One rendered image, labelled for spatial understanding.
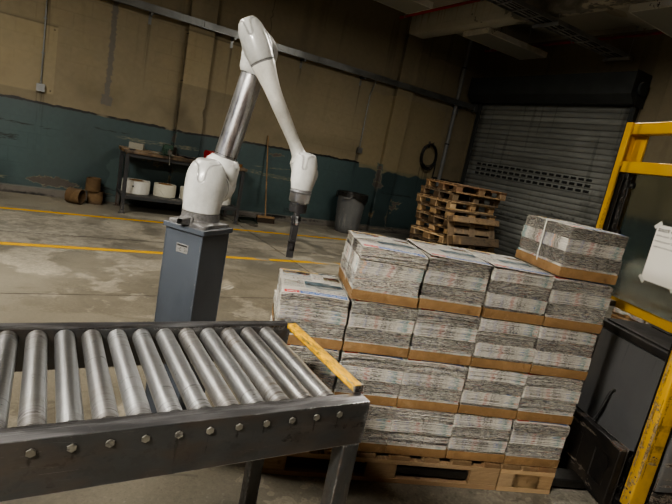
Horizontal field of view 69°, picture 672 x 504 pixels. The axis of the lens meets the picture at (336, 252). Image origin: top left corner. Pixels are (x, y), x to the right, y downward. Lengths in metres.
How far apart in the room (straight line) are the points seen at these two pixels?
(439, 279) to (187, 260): 1.04
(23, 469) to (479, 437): 1.89
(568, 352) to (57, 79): 7.37
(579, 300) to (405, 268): 0.82
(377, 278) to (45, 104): 6.81
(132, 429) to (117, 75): 7.46
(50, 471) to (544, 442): 2.13
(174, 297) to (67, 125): 6.29
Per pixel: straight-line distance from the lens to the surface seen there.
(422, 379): 2.24
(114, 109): 8.30
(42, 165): 8.30
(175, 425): 1.11
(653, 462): 2.77
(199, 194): 2.05
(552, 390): 2.54
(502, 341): 2.32
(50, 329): 1.53
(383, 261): 2.00
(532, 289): 2.30
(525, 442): 2.62
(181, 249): 2.09
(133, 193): 7.82
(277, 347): 1.54
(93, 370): 1.31
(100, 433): 1.09
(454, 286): 2.14
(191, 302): 2.10
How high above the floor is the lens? 1.39
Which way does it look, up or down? 11 degrees down
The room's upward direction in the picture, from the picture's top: 11 degrees clockwise
